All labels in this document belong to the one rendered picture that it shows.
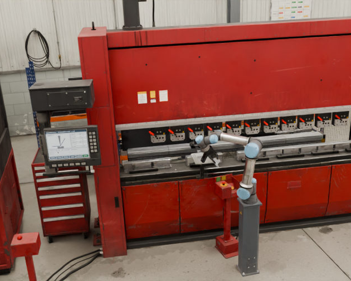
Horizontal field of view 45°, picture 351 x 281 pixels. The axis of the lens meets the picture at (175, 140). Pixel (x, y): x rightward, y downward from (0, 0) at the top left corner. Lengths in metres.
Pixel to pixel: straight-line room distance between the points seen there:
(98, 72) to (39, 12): 4.54
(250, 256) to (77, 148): 1.93
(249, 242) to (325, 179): 1.28
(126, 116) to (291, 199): 2.05
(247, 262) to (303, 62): 2.07
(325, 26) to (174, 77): 1.57
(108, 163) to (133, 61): 1.01
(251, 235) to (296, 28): 2.05
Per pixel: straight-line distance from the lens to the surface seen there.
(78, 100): 3.59
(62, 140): 3.70
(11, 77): 8.53
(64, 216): 4.87
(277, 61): 4.42
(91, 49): 3.88
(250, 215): 4.01
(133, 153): 4.65
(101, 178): 4.23
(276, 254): 4.69
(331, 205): 5.19
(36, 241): 3.68
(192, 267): 4.47
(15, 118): 8.72
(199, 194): 4.54
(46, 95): 3.63
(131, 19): 4.12
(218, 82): 4.27
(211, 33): 4.16
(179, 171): 4.38
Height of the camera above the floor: 2.71
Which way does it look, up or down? 21 degrees down
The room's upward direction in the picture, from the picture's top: 2 degrees counter-clockwise
